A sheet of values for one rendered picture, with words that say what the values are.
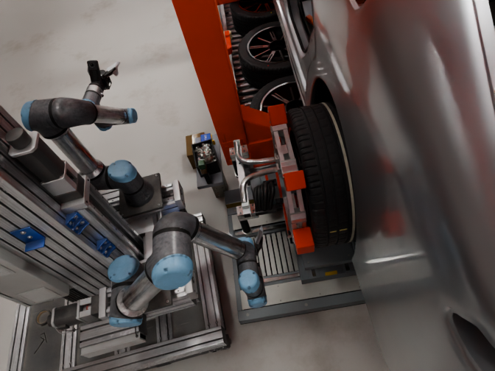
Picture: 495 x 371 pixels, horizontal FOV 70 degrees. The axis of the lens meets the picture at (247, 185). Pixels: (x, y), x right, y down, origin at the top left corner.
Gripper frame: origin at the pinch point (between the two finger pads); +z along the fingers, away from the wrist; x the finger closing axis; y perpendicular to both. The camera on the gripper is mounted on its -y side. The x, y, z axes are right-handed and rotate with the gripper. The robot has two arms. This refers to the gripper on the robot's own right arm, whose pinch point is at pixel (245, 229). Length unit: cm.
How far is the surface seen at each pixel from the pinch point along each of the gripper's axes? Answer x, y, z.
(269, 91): -33, -33, 124
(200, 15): -2, 67, 63
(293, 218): -21.2, 13.9, -7.3
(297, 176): -25.1, 32.5, -0.4
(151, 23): 77, -83, 354
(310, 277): -28, -66, -5
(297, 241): -21.1, 5.6, -13.7
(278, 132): -23.2, 28.3, 26.9
